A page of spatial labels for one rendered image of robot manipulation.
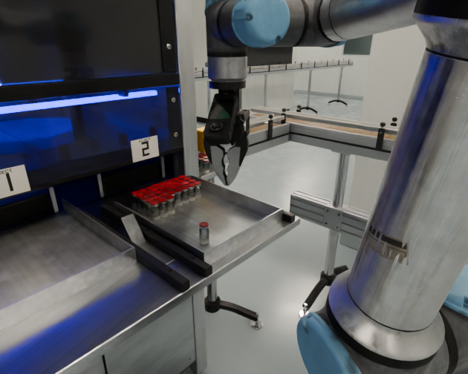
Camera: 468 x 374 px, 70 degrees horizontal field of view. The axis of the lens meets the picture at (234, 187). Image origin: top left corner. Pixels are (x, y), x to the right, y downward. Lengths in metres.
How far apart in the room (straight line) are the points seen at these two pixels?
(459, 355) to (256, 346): 1.31
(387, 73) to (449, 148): 1.86
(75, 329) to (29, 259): 0.25
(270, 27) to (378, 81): 1.64
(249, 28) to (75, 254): 0.55
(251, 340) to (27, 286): 1.21
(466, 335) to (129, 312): 0.47
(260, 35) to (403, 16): 0.18
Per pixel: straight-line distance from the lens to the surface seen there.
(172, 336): 1.37
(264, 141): 1.54
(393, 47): 2.11
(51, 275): 0.74
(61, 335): 0.61
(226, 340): 1.74
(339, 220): 1.72
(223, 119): 0.61
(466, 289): 0.50
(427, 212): 0.29
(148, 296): 0.64
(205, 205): 0.92
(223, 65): 0.64
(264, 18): 0.53
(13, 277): 0.77
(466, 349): 0.50
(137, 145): 0.95
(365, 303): 0.36
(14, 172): 0.84
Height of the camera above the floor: 1.28
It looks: 23 degrees down
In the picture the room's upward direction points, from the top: straight up
